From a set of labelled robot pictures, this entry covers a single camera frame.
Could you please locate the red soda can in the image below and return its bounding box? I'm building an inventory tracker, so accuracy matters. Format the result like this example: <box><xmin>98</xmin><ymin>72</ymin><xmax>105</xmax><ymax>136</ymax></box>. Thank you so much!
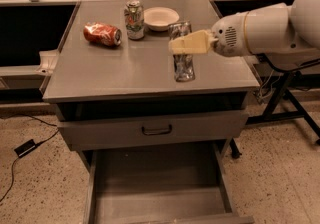
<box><xmin>83</xmin><ymin>22</ymin><xmax>122</xmax><ymax>47</ymax></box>

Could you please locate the black drawer handle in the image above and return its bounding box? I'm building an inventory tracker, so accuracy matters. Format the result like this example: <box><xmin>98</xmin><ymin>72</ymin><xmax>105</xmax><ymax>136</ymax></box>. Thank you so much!
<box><xmin>141</xmin><ymin>124</ymin><xmax>172</xmax><ymax>136</ymax></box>

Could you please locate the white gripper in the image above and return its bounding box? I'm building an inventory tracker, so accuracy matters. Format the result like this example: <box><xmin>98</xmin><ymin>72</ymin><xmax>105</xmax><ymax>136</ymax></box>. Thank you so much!
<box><xmin>168</xmin><ymin>12</ymin><xmax>249</xmax><ymax>57</ymax></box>

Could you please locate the black power adapter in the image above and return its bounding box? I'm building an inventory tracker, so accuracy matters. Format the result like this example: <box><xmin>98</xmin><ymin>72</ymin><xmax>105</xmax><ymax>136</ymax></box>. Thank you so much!
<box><xmin>14</xmin><ymin>139</ymin><xmax>36</xmax><ymax>158</ymax></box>

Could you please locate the silver redbull can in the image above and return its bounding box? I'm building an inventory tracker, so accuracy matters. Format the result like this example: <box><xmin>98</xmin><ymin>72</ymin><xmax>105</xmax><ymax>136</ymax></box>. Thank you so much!
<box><xmin>168</xmin><ymin>21</ymin><xmax>195</xmax><ymax>82</ymax></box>

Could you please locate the white plastic bracket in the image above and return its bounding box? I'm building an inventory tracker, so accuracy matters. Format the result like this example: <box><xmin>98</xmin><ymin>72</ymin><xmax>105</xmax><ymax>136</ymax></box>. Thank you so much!
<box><xmin>36</xmin><ymin>49</ymin><xmax>60</xmax><ymax>75</ymax></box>

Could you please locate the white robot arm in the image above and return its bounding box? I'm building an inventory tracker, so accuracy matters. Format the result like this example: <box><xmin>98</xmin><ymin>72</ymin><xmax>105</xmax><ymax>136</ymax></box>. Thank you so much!
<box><xmin>168</xmin><ymin>0</ymin><xmax>320</xmax><ymax>57</ymax></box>

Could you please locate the white paper bowl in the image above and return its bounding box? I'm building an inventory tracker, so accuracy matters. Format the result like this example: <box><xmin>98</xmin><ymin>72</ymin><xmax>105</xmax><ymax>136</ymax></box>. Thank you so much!
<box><xmin>144</xmin><ymin>7</ymin><xmax>180</xmax><ymax>32</ymax></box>

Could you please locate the green white soda can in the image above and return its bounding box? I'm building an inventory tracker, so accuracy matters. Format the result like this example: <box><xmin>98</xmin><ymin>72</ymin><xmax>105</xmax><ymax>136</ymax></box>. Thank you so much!
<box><xmin>124</xmin><ymin>0</ymin><xmax>144</xmax><ymax>40</ymax></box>

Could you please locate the grey top drawer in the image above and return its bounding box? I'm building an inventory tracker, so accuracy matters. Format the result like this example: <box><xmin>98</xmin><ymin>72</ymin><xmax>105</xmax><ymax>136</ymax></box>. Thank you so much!
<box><xmin>59</xmin><ymin>110</ymin><xmax>248</xmax><ymax>151</ymax></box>

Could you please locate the grey drawer cabinet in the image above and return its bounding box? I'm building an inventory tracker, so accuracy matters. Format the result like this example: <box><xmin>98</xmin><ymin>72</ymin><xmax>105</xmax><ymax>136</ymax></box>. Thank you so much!
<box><xmin>41</xmin><ymin>0</ymin><xmax>261</xmax><ymax>224</ymax></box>

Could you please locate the black floor cable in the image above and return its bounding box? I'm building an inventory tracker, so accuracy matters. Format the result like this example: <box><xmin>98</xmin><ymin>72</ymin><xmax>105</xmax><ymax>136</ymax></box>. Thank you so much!
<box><xmin>0</xmin><ymin>113</ymin><xmax>60</xmax><ymax>203</ymax></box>

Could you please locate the open grey middle drawer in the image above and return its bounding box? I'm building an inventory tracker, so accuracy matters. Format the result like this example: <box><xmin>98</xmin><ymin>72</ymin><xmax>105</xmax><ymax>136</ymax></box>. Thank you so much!
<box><xmin>83</xmin><ymin>141</ymin><xmax>254</xmax><ymax>224</ymax></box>

